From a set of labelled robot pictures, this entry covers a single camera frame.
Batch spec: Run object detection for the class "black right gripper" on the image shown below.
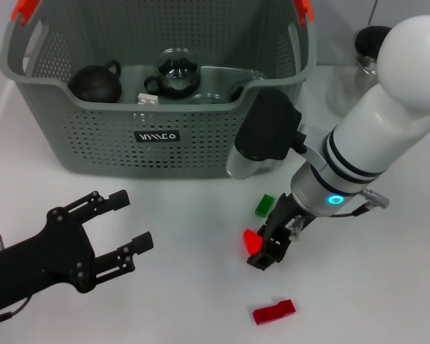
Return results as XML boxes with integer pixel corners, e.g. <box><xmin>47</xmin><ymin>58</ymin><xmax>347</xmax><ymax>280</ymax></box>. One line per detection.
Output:
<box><xmin>246</xmin><ymin>192</ymin><xmax>316</xmax><ymax>271</ymax></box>

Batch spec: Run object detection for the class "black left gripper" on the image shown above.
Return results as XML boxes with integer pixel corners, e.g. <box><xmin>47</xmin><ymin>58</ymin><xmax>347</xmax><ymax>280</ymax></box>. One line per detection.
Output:
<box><xmin>0</xmin><ymin>188</ymin><xmax>155</xmax><ymax>313</ymax></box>

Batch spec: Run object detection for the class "red-orange wedge toy brick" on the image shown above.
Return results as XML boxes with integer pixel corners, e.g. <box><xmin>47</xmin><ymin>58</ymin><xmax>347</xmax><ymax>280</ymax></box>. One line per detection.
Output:
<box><xmin>242</xmin><ymin>229</ymin><xmax>263</xmax><ymax>254</ymax></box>

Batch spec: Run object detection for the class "white toy brick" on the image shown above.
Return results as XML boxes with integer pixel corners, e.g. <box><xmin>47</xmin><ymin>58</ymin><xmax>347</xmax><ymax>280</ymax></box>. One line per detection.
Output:
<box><xmin>136</xmin><ymin>92</ymin><xmax>160</xmax><ymax>106</ymax></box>

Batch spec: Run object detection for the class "glass teacup with black sleeve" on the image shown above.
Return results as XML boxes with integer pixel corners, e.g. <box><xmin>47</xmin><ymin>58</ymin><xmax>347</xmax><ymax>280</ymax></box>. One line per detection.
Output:
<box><xmin>228</xmin><ymin>84</ymin><xmax>246</xmax><ymax>102</ymax></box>
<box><xmin>144</xmin><ymin>48</ymin><xmax>201</xmax><ymax>100</ymax></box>
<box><xmin>188</xmin><ymin>92</ymin><xmax>225</xmax><ymax>105</ymax></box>

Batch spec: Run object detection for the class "grey-green perforated storage basket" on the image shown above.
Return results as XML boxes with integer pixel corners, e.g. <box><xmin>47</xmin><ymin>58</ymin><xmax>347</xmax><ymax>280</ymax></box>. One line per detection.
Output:
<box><xmin>0</xmin><ymin>0</ymin><xmax>317</xmax><ymax>180</ymax></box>

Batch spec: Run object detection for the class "green toy brick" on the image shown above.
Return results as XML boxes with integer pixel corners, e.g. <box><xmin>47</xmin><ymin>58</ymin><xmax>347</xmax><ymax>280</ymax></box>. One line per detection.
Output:
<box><xmin>254</xmin><ymin>193</ymin><xmax>276</xmax><ymax>218</ymax></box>

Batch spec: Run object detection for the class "dark red long toy brick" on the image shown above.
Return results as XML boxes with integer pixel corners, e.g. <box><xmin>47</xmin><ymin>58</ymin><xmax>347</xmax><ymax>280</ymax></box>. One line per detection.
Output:
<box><xmin>252</xmin><ymin>297</ymin><xmax>298</xmax><ymax>326</ymax></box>

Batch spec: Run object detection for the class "dark clay teapot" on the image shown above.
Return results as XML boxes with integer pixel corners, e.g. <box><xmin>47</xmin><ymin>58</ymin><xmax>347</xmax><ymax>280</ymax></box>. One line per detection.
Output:
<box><xmin>67</xmin><ymin>59</ymin><xmax>123</xmax><ymax>104</ymax></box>

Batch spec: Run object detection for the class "glass pitcher with black lid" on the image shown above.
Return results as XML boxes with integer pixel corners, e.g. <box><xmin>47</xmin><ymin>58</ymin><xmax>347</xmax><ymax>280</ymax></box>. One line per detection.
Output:
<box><xmin>325</xmin><ymin>24</ymin><xmax>394</xmax><ymax>118</ymax></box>

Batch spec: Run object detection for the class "right gripper cable with plug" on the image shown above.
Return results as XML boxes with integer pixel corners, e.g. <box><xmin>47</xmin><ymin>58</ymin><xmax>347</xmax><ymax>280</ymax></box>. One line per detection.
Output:
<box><xmin>335</xmin><ymin>188</ymin><xmax>391</xmax><ymax>219</ymax></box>

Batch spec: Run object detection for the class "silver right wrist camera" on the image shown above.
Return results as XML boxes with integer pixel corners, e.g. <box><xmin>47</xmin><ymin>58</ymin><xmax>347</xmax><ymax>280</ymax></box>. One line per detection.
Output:
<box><xmin>225</xmin><ymin>88</ymin><xmax>308</xmax><ymax>180</ymax></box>

